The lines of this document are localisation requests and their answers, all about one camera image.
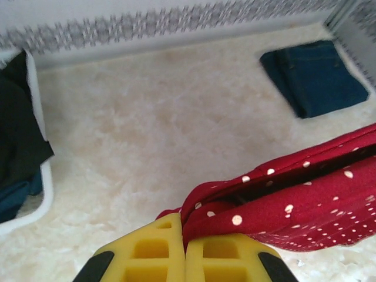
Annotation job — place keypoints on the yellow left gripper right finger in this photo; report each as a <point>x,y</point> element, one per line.
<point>249,258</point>

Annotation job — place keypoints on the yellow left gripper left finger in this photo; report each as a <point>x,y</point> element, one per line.
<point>123,255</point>

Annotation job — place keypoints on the red polka dot skirt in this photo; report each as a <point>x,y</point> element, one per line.
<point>293,199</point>

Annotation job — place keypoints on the blue denim skirt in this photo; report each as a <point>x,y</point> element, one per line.
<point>11,202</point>

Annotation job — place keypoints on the black skirt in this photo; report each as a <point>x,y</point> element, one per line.
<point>17,132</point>

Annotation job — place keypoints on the blue jeans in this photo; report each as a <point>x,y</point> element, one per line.
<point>317,82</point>

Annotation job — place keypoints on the white plastic basket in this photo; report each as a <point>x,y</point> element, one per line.
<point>48,183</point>

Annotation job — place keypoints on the aluminium frame post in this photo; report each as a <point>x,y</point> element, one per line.
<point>342,17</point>

